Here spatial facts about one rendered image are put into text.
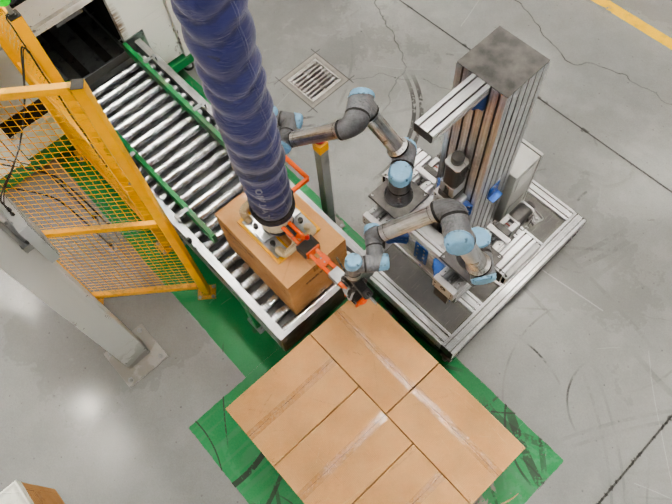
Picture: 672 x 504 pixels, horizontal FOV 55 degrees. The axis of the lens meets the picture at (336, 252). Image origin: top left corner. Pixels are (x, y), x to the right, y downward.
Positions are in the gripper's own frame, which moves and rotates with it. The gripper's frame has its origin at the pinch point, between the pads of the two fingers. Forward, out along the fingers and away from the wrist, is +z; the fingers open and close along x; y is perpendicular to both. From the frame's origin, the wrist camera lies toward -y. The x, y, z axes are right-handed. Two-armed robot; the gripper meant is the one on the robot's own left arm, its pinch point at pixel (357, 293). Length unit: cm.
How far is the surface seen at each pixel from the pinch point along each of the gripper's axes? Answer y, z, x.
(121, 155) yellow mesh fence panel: 99, -58, 44
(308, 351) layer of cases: 10, 54, 28
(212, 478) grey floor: 7, 109, 113
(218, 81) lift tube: 54, -115, 11
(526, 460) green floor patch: -110, 108, -28
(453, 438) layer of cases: -75, 54, 5
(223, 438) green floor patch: 20, 109, 94
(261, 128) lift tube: 49, -86, 2
